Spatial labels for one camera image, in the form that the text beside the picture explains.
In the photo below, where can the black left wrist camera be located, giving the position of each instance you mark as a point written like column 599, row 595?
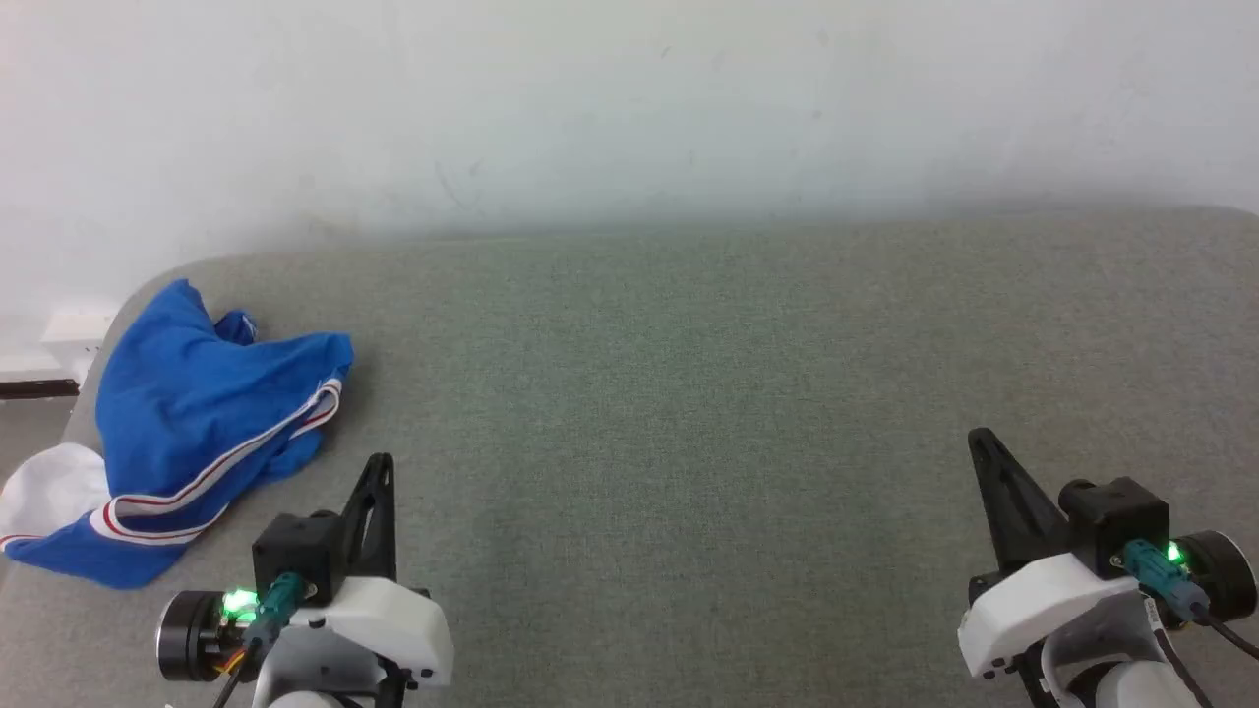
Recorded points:
column 295, row 551

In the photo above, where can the grey fabric sofa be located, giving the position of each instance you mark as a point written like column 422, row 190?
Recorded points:
column 689, row 442

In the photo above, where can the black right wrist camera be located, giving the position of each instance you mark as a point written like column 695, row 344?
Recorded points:
column 1121, row 521

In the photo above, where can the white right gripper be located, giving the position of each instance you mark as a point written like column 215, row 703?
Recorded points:
column 1033, row 610

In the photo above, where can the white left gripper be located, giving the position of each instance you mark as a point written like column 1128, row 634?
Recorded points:
column 393, row 619

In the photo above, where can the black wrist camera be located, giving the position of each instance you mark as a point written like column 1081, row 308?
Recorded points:
column 1121, row 521
column 295, row 551

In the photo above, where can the blue shirt with white sleeves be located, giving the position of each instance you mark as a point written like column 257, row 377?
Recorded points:
column 197, row 393

